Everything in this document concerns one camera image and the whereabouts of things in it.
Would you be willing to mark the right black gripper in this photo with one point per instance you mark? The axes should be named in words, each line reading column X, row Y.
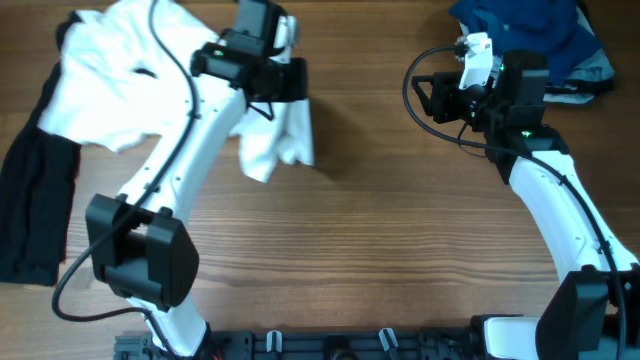
column 448, row 96

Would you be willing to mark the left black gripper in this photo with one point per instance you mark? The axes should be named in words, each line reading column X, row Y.
column 293, row 86

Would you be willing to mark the white t-shirt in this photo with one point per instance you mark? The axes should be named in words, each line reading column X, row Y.
column 120, row 82

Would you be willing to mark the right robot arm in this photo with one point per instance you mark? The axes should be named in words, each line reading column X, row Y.
column 594, row 314

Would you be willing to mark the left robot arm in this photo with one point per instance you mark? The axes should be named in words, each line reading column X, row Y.
column 246, row 83

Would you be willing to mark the folded navy blue garment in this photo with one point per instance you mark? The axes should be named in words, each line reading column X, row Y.
column 547, row 27

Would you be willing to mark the folded grey garment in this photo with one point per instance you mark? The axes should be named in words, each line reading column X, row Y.
column 579, row 69

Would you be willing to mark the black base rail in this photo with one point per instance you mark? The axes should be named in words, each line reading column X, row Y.
column 384, row 344

